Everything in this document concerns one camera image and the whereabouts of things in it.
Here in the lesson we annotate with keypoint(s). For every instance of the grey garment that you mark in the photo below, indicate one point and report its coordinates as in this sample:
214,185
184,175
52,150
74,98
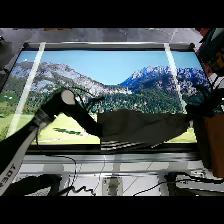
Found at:
140,126

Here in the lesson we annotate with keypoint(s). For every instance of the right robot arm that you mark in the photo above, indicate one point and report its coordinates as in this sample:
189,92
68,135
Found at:
201,108

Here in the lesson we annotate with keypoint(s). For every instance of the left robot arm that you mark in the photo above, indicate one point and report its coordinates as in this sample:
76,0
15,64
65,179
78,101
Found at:
15,149

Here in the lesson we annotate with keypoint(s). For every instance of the heap of clothes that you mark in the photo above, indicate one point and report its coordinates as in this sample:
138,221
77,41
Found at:
214,50

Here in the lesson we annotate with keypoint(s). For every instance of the silver frame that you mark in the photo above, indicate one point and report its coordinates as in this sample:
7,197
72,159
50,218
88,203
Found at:
113,166

